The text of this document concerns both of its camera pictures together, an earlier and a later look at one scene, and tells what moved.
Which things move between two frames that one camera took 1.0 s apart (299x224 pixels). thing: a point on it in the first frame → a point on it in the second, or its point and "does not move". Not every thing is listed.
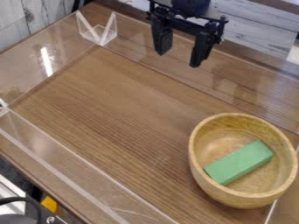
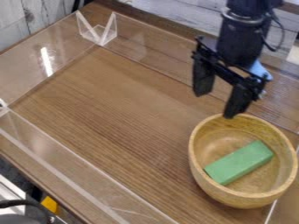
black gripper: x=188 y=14 → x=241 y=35
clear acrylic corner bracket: x=97 y=34 does not move
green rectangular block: x=228 y=169 does not move
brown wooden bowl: x=220 y=136 does not move
